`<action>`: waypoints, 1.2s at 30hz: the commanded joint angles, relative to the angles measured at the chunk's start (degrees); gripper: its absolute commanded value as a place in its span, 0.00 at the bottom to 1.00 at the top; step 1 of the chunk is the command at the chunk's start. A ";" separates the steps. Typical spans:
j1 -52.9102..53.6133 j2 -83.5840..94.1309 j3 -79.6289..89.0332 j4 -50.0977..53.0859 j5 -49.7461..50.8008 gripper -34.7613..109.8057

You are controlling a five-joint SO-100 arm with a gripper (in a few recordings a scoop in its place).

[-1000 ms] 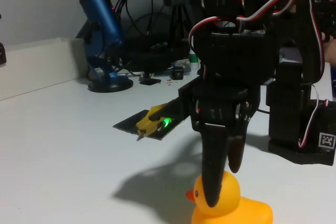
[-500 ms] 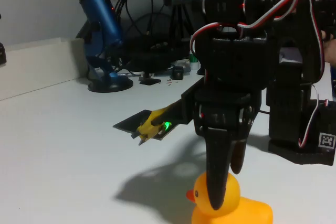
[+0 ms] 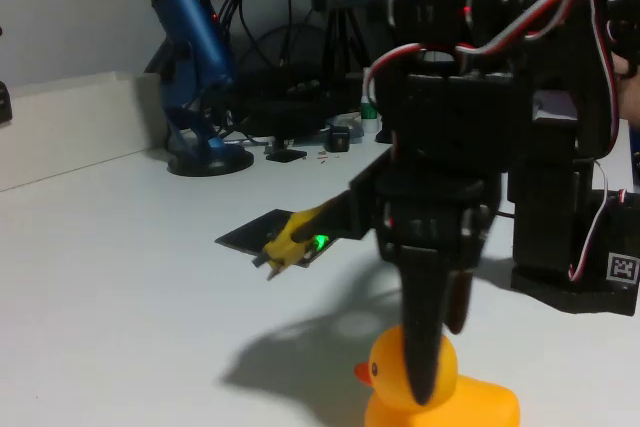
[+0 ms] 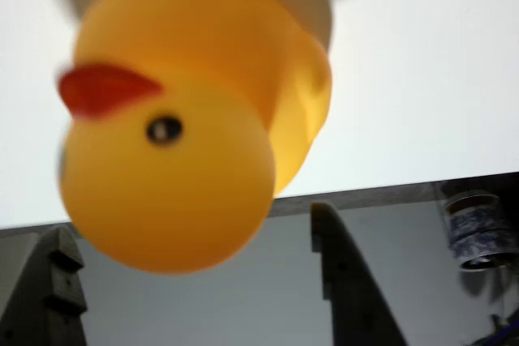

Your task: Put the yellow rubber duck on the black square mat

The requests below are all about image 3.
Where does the yellow rubber duck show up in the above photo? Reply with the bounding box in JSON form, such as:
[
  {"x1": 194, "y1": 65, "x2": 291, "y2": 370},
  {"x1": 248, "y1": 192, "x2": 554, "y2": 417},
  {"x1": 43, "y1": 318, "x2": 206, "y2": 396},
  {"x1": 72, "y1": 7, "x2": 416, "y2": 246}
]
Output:
[{"x1": 353, "y1": 324, "x2": 521, "y2": 427}]

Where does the black square board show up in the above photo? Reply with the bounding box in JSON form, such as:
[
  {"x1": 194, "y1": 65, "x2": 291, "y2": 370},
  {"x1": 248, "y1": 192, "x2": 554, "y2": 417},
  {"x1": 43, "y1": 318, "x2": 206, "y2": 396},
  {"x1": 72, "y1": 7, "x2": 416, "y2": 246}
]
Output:
[{"x1": 214, "y1": 208, "x2": 326, "y2": 271}]

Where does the person's resting hand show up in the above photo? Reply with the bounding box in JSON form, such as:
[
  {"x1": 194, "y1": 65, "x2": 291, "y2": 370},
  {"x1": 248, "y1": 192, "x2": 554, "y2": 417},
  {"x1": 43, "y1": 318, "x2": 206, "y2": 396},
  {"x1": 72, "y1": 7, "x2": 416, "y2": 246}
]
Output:
[{"x1": 613, "y1": 54, "x2": 640, "y2": 124}]

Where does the white spray bottle green label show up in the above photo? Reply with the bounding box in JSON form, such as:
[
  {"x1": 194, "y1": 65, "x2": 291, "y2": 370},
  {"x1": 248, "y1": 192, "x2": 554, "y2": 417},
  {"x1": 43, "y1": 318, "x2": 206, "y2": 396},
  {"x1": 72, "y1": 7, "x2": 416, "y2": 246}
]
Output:
[{"x1": 359, "y1": 80, "x2": 381, "y2": 134}]

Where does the small black cube charger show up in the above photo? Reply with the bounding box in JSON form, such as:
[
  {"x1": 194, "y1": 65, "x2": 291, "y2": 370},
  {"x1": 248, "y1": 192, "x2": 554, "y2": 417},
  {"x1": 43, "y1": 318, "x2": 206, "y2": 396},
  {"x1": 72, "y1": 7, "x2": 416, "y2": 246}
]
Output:
[{"x1": 325, "y1": 125, "x2": 351, "y2": 153}]

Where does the small black flat stand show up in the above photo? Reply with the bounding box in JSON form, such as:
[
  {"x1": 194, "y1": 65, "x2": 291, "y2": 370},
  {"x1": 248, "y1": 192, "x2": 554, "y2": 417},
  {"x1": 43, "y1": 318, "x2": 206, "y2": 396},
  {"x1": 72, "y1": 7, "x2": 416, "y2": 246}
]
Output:
[{"x1": 264, "y1": 146, "x2": 309, "y2": 164}]

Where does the white fiducial marker sticker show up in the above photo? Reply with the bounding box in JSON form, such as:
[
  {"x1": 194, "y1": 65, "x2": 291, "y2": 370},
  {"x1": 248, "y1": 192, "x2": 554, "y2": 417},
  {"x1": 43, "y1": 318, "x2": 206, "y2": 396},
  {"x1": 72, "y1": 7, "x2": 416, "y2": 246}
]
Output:
[{"x1": 606, "y1": 251, "x2": 640, "y2": 283}]

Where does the black tripod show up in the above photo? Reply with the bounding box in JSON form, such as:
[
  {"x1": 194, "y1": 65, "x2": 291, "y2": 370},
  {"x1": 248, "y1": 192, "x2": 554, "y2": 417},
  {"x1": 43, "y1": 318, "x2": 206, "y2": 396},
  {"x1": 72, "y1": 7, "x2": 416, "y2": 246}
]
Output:
[{"x1": 319, "y1": 6, "x2": 374, "y2": 78}]

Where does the blue desk microphone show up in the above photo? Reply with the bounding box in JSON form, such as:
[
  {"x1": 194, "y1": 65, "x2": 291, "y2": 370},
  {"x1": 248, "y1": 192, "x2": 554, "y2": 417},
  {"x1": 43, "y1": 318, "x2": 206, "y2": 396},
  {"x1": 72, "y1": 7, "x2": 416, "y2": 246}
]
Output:
[{"x1": 141, "y1": 0, "x2": 255, "y2": 178}]

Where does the white low ledge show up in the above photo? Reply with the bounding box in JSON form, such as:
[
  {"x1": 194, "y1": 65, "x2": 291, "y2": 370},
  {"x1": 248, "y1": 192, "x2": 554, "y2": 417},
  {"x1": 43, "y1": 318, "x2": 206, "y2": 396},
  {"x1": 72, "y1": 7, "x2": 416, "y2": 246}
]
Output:
[{"x1": 0, "y1": 70, "x2": 169, "y2": 193}]

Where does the small black device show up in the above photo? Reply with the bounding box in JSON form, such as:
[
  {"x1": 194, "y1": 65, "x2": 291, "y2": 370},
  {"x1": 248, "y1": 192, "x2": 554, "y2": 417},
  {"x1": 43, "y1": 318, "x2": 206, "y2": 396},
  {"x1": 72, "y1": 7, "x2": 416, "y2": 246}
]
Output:
[{"x1": 0, "y1": 80, "x2": 14, "y2": 124}]

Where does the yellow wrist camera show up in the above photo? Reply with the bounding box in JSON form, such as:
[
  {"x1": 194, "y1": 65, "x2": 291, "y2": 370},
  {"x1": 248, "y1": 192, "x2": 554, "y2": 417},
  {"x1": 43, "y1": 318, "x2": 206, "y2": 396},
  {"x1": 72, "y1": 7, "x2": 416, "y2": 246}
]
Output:
[{"x1": 252, "y1": 199, "x2": 335, "y2": 282}]

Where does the red white black servo cable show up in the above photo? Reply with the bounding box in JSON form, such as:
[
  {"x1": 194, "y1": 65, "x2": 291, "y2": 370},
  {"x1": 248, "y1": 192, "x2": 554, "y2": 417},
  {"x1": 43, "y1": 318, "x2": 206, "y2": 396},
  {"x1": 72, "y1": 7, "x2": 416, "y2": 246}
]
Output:
[{"x1": 362, "y1": 0, "x2": 624, "y2": 283}]

